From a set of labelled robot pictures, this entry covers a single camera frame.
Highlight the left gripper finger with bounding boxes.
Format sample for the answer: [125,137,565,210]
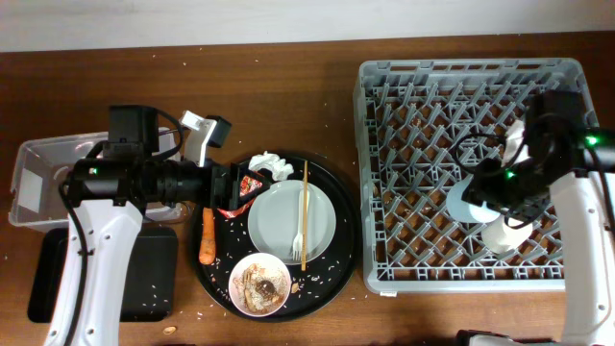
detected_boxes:
[236,164,272,183]
[218,190,262,216]

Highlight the light blue cup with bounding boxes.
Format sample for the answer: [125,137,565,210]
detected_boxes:
[446,176,500,223]

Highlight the white paper cup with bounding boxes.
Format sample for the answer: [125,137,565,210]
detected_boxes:
[480,215,533,254]

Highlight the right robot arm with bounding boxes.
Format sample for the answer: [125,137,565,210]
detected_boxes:
[451,90,614,345]

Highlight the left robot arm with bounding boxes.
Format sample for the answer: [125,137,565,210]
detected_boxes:
[45,105,250,345]

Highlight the grey plastic dishwasher rack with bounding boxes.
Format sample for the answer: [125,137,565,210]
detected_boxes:
[354,59,598,295]

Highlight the red snack wrapper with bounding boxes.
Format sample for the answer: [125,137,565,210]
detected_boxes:
[218,176,263,219]

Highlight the crumpled white napkin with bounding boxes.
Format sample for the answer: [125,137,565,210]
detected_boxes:
[248,152,294,182]

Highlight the grey round plate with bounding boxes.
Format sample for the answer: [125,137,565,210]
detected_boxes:
[248,180,336,265]

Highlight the orange carrot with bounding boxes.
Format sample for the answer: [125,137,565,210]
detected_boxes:
[199,208,216,265]

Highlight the round black serving tray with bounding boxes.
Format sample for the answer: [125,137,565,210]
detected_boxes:
[188,158,362,323]

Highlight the white plastic fork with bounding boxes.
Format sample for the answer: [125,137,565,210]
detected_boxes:
[292,188,309,262]

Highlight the wooden chopstick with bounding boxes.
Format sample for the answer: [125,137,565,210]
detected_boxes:
[301,161,308,272]

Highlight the white bowl with leftovers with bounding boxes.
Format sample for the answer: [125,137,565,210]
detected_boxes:
[228,253,292,318]

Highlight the black rectangular tray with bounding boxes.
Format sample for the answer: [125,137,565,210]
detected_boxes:
[27,226,179,323]

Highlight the nut shell on table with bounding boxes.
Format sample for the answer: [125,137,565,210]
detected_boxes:
[162,326,177,334]

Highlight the clear plastic bin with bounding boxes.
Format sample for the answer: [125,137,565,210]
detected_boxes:
[7,126,186,233]

